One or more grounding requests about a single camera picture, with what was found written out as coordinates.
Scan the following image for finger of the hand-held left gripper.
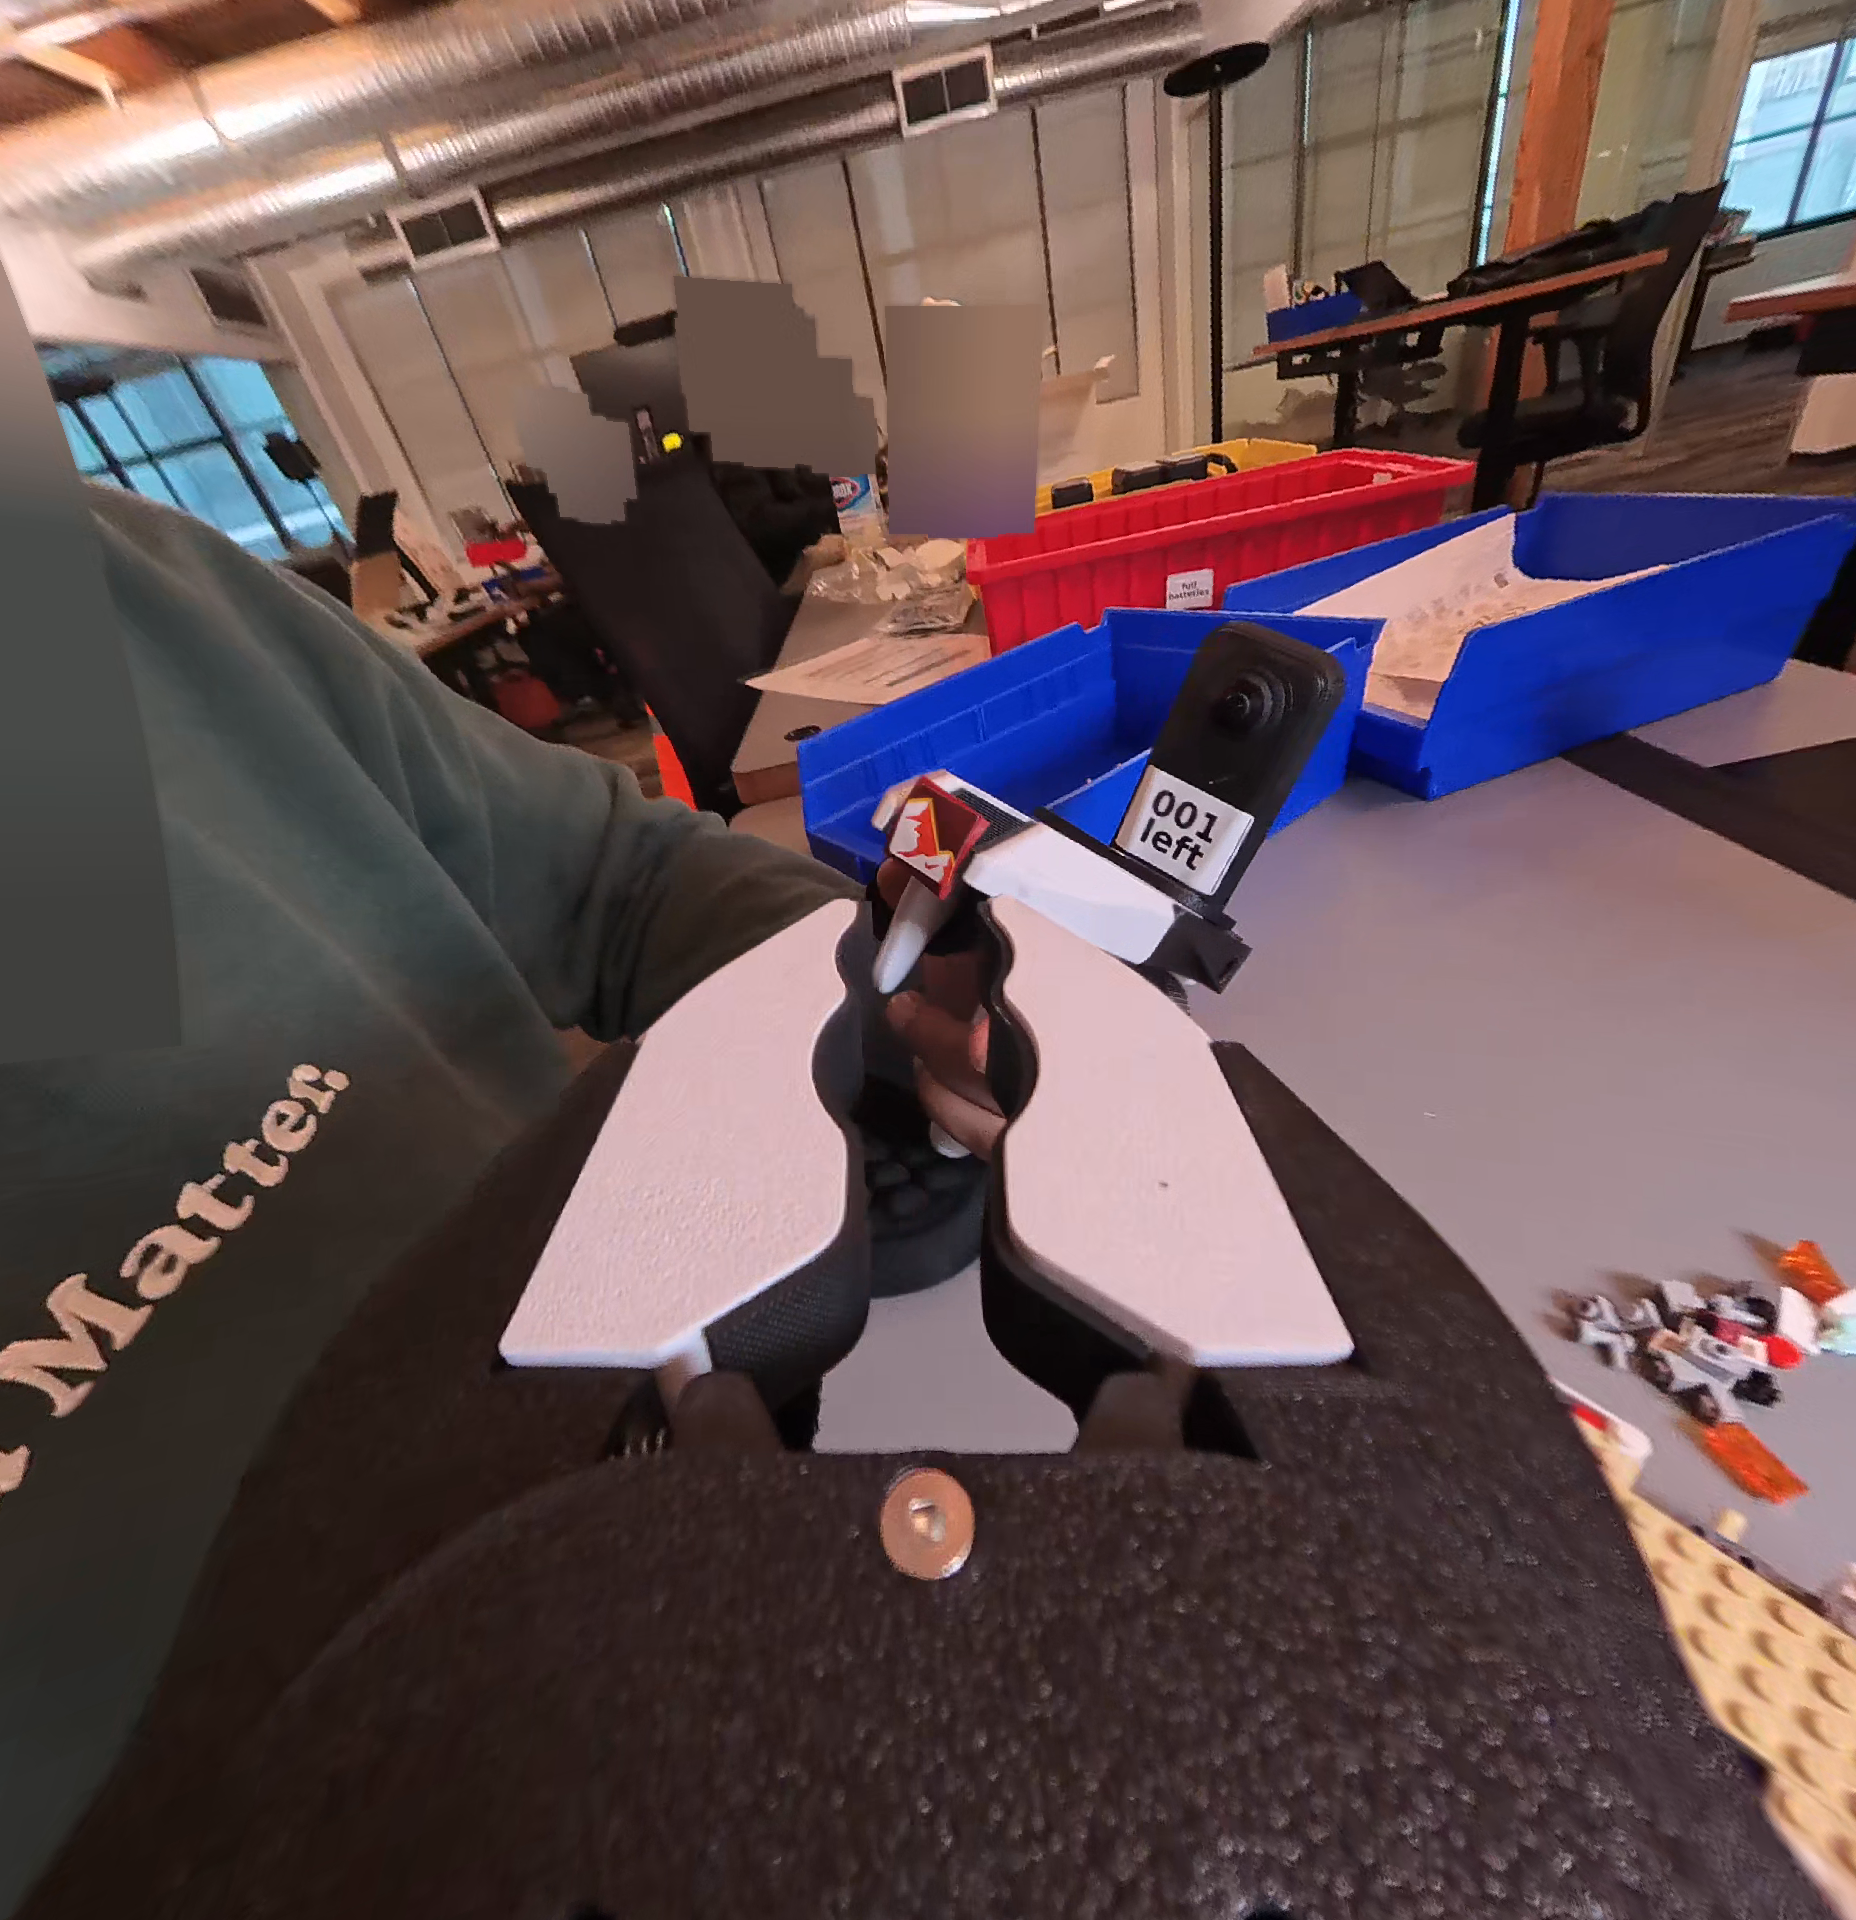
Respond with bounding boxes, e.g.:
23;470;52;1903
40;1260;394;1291
949;823;1189;962
872;770;1049;843

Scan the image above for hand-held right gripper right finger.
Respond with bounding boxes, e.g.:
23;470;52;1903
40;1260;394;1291
980;898;1357;1370

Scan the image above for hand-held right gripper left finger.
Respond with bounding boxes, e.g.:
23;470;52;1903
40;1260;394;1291
497;898;876;1375

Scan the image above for grey desk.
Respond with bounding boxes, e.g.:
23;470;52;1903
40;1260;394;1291
808;684;1856;1773

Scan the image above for wooden top standing desk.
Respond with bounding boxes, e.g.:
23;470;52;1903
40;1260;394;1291
1254;248;1672;514

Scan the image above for empty blue storage bin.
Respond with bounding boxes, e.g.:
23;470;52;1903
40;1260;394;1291
796;607;1388;902

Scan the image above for grey background table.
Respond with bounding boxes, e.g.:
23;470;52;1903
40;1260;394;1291
728;556;990;814

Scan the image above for red storage bin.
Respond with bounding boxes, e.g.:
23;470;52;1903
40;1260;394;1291
965;446;1476;659

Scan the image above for black padded cushion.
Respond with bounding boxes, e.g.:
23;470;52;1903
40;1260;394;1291
852;1080;990;1299

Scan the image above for clear plastic bags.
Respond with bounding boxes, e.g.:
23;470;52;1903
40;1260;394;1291
808;533;972;632

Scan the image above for white paper sheet in bin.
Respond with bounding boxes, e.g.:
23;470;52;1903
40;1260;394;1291
1295;510;1716;719

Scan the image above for yellow storage bin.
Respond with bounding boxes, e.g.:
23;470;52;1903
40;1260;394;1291
1036;436;1318;520

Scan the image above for black fabric panel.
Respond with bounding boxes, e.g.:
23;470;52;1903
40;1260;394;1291
546;436;811;814

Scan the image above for blue storage bin with paper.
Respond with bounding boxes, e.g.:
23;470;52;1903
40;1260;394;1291
1220;493;1856;801

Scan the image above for black floor lamp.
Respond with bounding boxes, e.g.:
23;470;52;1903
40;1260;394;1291
1162;42;1273;454

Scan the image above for black office chair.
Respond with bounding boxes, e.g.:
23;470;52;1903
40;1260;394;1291
1497;179;1731;467

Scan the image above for pile of small grey bricks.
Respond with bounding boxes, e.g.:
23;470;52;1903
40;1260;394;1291
1560;1275;1806;1427

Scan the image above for cluttered wooden table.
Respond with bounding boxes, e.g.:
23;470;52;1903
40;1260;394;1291
349;495;570;663

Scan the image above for orange transparent studded brick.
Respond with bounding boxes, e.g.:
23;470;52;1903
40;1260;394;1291
1693;1416;1812;1507

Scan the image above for tan and dark red brick model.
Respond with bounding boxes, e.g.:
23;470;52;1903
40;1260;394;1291
1558;1381;1856;1920

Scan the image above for large office window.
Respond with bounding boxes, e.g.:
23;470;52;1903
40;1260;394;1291
42;346;344;563

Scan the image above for silver air duct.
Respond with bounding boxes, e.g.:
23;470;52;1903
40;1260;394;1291
0;0;929;227
73;31;1305;279

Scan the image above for office window with dark frame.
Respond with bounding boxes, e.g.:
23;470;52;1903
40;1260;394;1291
1714;23;1856;234

